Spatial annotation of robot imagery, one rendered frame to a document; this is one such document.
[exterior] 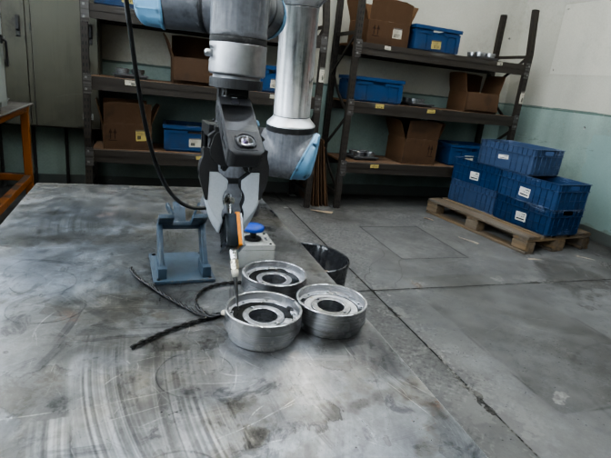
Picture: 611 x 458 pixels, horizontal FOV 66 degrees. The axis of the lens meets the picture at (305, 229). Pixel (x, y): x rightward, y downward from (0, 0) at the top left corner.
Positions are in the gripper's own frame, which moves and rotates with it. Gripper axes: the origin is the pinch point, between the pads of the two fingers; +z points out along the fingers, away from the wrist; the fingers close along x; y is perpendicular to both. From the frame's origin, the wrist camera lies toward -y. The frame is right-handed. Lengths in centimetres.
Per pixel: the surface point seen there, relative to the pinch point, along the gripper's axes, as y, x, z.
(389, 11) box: 334, -210, -84
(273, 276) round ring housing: 5.2, -8.9, 10.9
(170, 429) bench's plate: -23.9, 10.6, 13.2
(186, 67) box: 342, -39, -19
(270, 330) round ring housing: -13.4, -2.6, 9.6
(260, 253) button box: 14.5, -9.3, 10.5
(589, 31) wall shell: 287, -396, -90
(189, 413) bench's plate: -22.0, 8.5, 13.2
